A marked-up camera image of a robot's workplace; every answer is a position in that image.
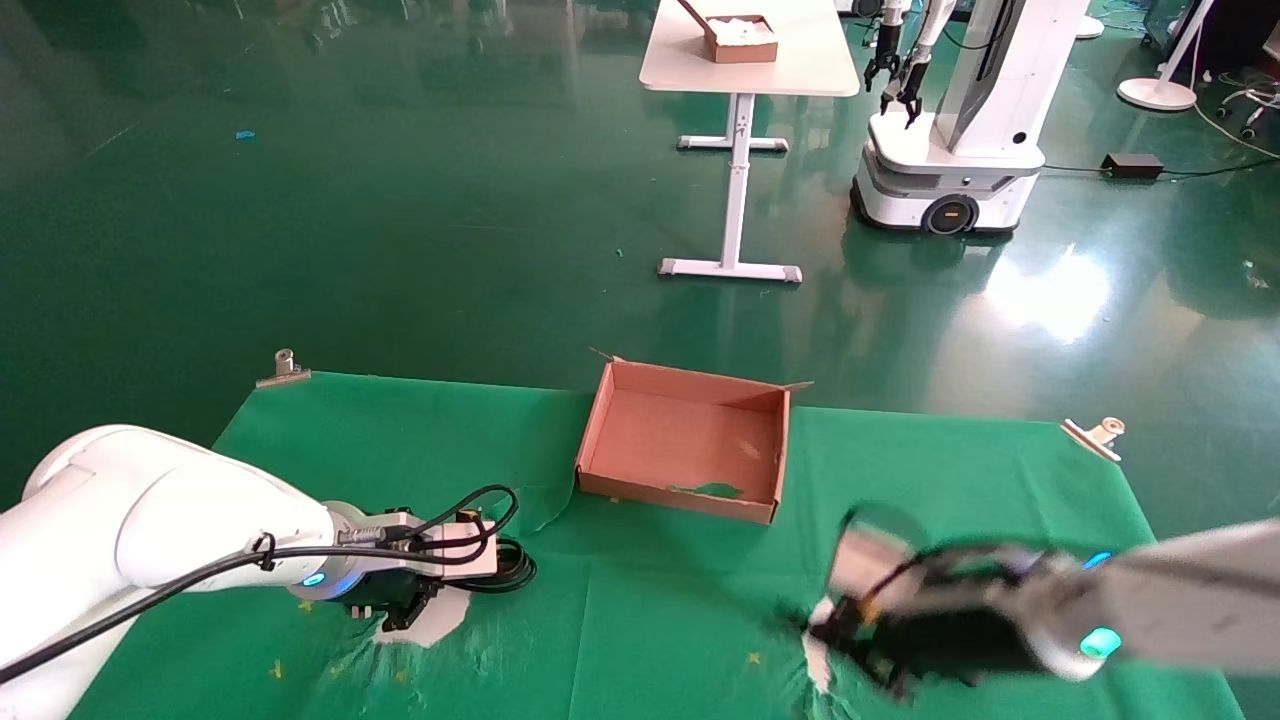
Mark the black background robot gripper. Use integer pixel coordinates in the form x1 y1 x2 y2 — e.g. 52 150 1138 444
882 60 928 129
864 45 902 94

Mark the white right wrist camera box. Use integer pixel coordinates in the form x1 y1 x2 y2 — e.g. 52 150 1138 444
827 513 917 603

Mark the white crumpled packing paper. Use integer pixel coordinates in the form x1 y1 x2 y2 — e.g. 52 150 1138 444
707 14 777 44

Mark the white fan floor cable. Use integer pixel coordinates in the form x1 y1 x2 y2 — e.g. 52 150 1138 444
1194 99 1280 162

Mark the silver table clamp clip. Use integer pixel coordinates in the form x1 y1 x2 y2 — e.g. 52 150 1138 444
1061 416 1127 464
256 347 312 389

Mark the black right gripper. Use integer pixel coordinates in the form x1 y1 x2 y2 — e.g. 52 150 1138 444
803 558 1053 703

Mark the green table cloth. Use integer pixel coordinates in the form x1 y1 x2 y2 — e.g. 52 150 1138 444
68 371 1243 720

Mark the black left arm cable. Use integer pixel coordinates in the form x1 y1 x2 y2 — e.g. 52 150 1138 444
0 484 521 687

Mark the white pedestal table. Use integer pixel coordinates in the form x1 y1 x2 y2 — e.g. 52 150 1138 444
639 0 862 285

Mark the open brown cardboard box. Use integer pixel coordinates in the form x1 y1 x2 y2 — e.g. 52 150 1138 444
574 347 814 526

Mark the small brown cardboard box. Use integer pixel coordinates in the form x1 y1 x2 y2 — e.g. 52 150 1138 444
678 0 780 65

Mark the white wheeled background robot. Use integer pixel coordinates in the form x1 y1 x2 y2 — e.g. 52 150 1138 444
850 0 1093 239

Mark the black cabinet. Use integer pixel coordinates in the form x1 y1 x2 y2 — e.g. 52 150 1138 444
1143 0 1280 73

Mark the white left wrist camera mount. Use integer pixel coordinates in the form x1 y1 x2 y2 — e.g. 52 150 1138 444
385 508 500 584

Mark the black floor power cable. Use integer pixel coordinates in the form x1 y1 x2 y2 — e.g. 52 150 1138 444
1040 157 1280 184

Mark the black cable bundle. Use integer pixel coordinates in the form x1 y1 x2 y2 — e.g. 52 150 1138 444
464 535 539 597

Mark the black round stool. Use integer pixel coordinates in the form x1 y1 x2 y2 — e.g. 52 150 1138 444
1213 84 1280 142

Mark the black power adapter brick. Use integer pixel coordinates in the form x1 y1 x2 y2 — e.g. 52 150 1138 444
1101 152 1165 181

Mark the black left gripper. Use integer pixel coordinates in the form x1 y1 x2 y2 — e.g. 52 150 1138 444
343 572 443 634

